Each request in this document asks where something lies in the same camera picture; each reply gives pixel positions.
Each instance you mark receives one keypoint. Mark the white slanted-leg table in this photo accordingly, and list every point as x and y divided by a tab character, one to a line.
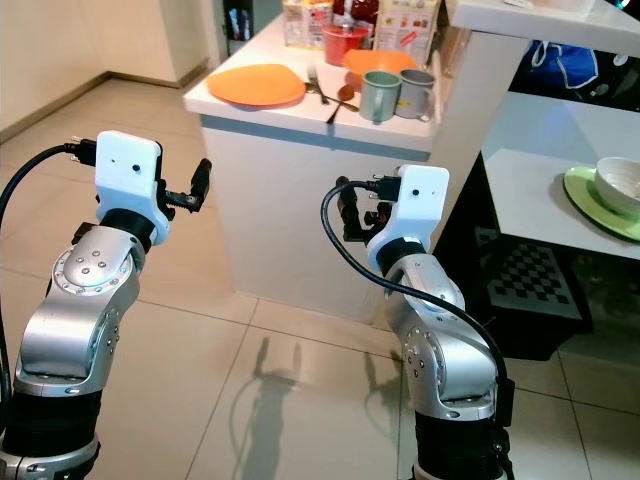
540	15

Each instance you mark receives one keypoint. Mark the checkerboard calibration board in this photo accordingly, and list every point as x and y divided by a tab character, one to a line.
530	275

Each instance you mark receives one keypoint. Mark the large orange plate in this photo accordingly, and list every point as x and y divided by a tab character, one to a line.
256	85

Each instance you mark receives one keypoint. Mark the green mug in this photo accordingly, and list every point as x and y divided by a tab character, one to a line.
382	98

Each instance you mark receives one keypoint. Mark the white block table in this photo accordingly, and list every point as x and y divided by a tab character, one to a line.
290	210

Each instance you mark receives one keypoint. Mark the red cup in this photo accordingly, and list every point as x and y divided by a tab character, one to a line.
345	45

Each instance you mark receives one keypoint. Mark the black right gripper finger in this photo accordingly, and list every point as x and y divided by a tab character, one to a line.
347	210

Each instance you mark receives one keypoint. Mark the black bottle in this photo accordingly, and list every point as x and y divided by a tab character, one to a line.
239	26

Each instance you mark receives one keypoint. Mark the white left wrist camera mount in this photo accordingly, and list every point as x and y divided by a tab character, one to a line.
128	170

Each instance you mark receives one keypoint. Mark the grey mug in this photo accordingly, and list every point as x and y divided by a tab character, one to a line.
418	94

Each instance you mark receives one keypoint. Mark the blue cloth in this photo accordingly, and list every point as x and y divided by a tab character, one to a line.
565	68

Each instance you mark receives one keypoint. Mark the orange plate behind mugs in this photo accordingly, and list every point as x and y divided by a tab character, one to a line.
380	60

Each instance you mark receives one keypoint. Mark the large printed carton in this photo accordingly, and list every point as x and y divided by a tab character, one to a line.
408	28

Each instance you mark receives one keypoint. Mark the metal fork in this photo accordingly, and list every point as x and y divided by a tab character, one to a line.
315	84

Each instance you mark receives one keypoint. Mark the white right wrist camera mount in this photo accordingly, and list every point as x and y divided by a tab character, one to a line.
415	205

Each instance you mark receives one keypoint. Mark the brown spoon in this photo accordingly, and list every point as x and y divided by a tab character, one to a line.
345	95

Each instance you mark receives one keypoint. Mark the small printed carton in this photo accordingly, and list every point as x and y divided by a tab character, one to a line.
305	24

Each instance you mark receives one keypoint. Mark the white bowl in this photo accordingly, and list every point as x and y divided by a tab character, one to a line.
620	185

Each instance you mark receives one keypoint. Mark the green plate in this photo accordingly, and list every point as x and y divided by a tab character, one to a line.
585	200

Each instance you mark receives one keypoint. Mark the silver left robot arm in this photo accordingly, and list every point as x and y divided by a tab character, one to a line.
60	330

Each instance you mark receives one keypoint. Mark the dark red bottle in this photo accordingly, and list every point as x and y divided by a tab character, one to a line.
355	9

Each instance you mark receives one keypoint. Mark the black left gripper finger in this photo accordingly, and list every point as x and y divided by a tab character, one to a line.
201	177

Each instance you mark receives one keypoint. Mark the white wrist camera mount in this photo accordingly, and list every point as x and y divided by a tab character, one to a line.
415	205
128	170

